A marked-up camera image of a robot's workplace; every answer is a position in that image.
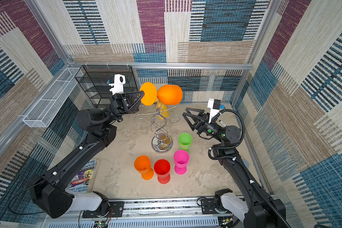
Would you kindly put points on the yellow wine glass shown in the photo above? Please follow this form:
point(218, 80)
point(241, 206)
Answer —
point(163, 110)

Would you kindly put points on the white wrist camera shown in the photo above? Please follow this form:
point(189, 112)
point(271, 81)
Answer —
point(214, 105)
point(117, 85)

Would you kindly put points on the white wire mesh basket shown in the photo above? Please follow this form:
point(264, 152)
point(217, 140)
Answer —
point(44, 111)

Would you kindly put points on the pink wine glass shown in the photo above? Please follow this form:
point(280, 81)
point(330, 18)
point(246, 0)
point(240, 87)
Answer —
point(181, 160)

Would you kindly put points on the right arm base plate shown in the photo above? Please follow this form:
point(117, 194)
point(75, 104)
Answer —
point(208, 206)

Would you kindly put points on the blue grey glasses case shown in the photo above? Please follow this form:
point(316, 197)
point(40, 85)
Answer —
point(246, 163)

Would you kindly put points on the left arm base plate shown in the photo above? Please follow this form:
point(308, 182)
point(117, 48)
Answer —
point(112, 209)

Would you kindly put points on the black wire mesh shelf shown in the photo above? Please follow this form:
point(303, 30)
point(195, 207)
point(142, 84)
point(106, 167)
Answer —
point(95, 80)

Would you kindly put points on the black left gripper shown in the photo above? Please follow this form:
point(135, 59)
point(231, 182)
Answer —
point(121, 107)

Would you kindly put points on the red wine glass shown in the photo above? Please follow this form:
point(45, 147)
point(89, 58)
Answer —
point(162, 169)

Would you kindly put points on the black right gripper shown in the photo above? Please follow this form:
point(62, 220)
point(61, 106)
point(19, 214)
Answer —
point(201, 128)

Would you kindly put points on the green wine glass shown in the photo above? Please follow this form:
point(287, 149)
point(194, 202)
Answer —
point(185, 141)

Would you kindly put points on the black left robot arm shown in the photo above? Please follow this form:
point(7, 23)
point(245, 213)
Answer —
point(49, 191)

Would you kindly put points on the colourful paperback book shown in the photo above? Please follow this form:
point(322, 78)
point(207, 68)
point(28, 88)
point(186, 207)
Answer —
point(82, 181)

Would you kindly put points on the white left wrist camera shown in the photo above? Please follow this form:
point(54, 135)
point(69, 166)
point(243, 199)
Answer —
point(117, 85)

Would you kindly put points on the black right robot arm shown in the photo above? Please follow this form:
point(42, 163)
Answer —
point(258, 209)

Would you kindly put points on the chrome wine glass rack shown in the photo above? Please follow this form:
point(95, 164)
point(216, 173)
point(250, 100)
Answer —
point(162, 141)

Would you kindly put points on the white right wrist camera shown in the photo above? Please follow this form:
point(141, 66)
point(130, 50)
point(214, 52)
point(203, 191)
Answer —
point(214, 105)

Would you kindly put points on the orange wine glass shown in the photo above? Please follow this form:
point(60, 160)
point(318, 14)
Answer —
point(143, 165)
point(167, 94)

